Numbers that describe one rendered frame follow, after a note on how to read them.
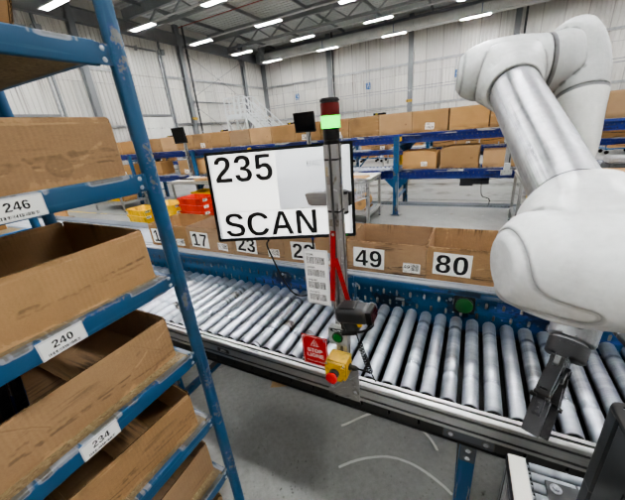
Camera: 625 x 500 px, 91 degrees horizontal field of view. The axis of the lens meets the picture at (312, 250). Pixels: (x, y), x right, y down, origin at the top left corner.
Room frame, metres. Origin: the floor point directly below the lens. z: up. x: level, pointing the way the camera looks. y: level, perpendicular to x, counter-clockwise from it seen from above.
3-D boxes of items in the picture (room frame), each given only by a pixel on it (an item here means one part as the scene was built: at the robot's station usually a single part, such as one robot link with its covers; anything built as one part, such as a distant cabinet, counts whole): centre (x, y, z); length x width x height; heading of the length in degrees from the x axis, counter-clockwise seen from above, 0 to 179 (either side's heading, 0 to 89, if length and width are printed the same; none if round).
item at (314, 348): (0.88, 0.00, 0.85); 0.16 x 0.01 x 0.13; 62
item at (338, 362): (0.80, -0.08, 0.84); 0.15 x 0.09 x 0.07; 62
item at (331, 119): (0.87, -0.08, 1.62); 0.05 x 0.05 x 0.06
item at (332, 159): (0.87, -0.08, 1.11); 0.12 x 0.05 x 0.88; 62
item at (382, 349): (1.07, -0.28, 0.72); 0.52 x 0.05 x 0.05; 152
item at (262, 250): (1.88, 0.27, 0.96); 0.39 x 0.29 x 0.17; 61
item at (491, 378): (0.88, -0.62, 0.72); 0.52 x 0.05 x 0.05; 152
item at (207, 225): (2.07, 0.62, 0.96); 0.39 x 0.29 x 0.17; 61
